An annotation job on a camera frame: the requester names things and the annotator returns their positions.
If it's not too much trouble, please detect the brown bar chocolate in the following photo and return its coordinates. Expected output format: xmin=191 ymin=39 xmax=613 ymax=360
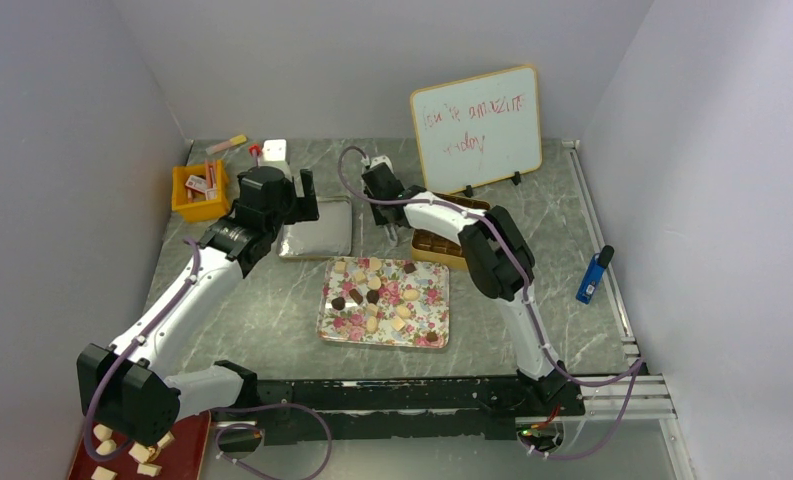
xmin=348 ymin=289 xmax=364 ymax=305

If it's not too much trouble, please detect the dark heart chocolate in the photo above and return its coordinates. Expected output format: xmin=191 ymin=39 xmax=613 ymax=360
xmin=366 ymin=290 xmax=380 ymax=304
xmin=331 ymin=297 xmax=346 ymax=311

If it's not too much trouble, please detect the floral rectangular tray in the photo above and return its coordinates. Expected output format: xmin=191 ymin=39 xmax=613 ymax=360
xmin=316 ymin=257 xmax=451 ymax=349

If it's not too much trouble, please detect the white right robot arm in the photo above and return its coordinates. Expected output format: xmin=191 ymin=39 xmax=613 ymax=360
xmin=361 ymin=160 xmax=581 ymax=415

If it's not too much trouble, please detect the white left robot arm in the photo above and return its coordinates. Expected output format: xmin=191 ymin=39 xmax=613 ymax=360
xmin=76 ymin=166 xmax=319 ymax=454

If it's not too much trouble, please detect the gold chocolate tin box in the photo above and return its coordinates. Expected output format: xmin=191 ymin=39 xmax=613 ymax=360
xmin=411 ymin=194 xmax=490 ymax=271

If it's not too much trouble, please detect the silver tin lid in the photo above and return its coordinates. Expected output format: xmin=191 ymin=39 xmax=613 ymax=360
xmin=276 ymin=196 xmax=354 ymax=259

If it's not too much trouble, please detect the yellow plastic bin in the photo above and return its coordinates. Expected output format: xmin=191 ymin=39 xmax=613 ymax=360
xmin=171 ymin=160 xmax=231 ymax=223

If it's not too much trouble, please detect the pink yellow marker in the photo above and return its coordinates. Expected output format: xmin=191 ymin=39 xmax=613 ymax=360
xmin=205 ymin=134 xmax=248 ymax=155

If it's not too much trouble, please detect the whiteboard with red writing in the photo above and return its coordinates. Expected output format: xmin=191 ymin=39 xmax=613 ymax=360
xmin=409 ymin=65 xmax=543 ymax=194

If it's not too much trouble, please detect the red lacquer tray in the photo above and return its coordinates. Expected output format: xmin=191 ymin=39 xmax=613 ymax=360
xmin=66 ymin=413 xmax=211 ymax=479

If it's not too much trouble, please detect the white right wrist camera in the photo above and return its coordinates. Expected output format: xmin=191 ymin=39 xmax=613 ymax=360
xmin=367 ymin=155 xmax=394 ymax=172

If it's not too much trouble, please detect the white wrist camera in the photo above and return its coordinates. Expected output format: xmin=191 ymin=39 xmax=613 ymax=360
xmin=367 ymin=155 xmax=394 ymax=172
xmin=259 ymin=139 xmax=291 ymax=177

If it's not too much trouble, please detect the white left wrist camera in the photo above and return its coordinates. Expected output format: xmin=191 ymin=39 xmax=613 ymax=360
xmin=259 ymin=139 xmax=291 ymax=177

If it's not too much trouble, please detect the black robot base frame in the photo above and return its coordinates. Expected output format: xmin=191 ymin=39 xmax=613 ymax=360
xmin=211 ymin=360 xmax=586 ymax=446

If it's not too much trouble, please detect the aluminium rail frame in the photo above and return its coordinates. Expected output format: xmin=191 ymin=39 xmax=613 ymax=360
xmin=561 ymin=140 xmax=697 ymax=479

